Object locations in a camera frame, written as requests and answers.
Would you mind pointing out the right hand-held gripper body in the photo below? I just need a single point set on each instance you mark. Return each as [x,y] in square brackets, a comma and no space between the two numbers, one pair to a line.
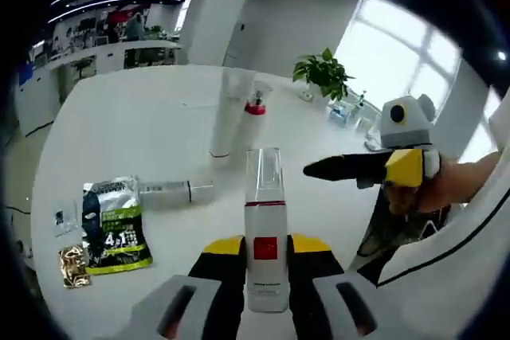
[414,129]

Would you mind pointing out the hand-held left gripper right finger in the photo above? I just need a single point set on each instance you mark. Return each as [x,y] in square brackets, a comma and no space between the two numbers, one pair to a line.
[315,276]

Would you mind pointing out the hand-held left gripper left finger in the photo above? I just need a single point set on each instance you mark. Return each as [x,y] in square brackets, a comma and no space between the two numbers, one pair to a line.
[215,276]

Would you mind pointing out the red square label skincare bottle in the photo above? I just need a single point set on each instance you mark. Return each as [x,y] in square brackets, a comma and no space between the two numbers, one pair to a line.
[265,220]

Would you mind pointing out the red band skincare bottle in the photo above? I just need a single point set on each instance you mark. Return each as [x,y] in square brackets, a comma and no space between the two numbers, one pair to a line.
[253,125]

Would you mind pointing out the black green skincare sachet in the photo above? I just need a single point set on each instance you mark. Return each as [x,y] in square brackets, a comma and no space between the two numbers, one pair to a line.
[115,236]

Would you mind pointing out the tall white skincare tube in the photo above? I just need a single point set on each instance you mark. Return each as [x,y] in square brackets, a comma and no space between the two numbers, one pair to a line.
[229,117]

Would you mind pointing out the gold skincare sachet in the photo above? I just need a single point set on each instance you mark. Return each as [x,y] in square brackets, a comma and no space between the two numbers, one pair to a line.
[73,266]

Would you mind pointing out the small clear skincare sachet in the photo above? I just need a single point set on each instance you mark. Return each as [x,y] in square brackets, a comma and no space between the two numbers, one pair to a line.
[65,218]

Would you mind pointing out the green bottle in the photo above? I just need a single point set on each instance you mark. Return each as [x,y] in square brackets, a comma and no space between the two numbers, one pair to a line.
[362,101]

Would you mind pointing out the person's right hand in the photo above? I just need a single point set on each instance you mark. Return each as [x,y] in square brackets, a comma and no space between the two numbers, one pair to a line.
[434,192]

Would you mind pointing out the camouflage cloth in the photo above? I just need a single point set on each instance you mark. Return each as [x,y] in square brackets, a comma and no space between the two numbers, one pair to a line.
[378,236]

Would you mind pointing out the potted green plant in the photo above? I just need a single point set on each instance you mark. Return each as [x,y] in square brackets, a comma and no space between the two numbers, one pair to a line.
[322,73]

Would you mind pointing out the person's white shirt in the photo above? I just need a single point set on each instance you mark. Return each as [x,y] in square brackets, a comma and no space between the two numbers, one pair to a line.
[458,260]

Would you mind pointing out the long white office desk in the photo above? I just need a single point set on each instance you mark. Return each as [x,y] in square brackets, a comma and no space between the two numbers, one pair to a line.
[111,51]

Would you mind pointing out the office chair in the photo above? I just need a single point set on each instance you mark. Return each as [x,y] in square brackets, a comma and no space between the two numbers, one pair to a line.
[83,66]

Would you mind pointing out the red banner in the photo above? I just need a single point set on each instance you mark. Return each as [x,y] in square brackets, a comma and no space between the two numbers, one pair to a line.
[119,16]

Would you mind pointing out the blue box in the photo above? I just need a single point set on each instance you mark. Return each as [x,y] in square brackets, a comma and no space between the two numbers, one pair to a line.
[27,75]

